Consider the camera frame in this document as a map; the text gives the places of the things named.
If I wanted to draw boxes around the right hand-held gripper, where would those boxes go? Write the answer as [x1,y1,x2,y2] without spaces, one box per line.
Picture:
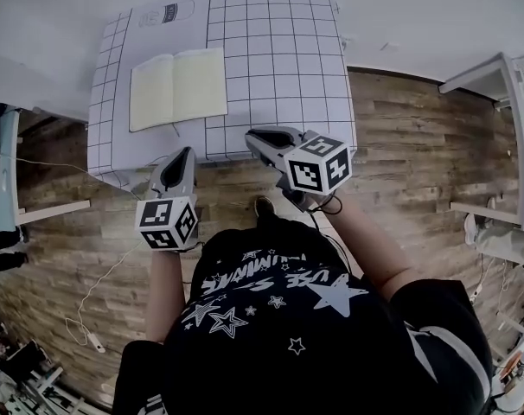
[244,124,354,210]

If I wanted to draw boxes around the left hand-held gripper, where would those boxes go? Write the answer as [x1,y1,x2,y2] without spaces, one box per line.
[134,146,200,253]

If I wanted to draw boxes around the teal notebook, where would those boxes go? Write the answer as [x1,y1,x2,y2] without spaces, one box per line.
[128,47,229,137]

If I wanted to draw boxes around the person's right forearm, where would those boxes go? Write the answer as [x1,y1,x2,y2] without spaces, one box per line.
[325,191,415,303]

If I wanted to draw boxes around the person's left forearm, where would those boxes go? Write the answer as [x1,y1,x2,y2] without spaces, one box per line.
[145,248,194,344]

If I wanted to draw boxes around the person's black shoe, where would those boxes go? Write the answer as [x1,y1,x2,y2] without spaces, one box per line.
[253,195,276,218]

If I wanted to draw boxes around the person's black trousers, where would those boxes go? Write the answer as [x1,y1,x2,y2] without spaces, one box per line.
[200,212,332,259]

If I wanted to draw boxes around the white grid tablecloth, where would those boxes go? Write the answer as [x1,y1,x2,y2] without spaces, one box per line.
[86,0,360,190]

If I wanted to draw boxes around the pale blue desk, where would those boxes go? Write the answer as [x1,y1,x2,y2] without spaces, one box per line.
[0,99,92,233]

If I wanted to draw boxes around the black star print shirt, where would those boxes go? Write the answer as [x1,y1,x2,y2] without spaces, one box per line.
[112,227,495,415]

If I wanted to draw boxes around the white desk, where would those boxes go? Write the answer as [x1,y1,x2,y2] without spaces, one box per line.
[438,51,524,233]

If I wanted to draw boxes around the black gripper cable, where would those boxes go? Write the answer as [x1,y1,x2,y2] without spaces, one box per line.
[287,190,354,276]

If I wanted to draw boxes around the white cable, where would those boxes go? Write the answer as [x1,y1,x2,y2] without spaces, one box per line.
[64,239,147,346]

